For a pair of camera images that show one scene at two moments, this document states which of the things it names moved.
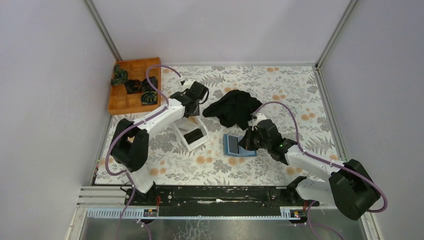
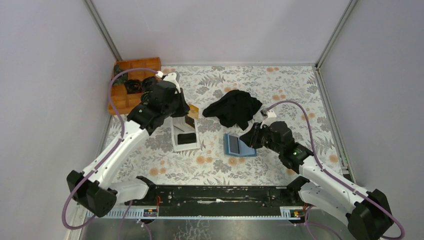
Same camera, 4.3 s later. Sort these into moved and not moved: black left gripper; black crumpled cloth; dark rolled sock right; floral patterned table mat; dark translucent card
Moved: black left gripper
Not moved: floral patterned table mat; dark translucent card; dark rolled sock right; black crumpled cloth
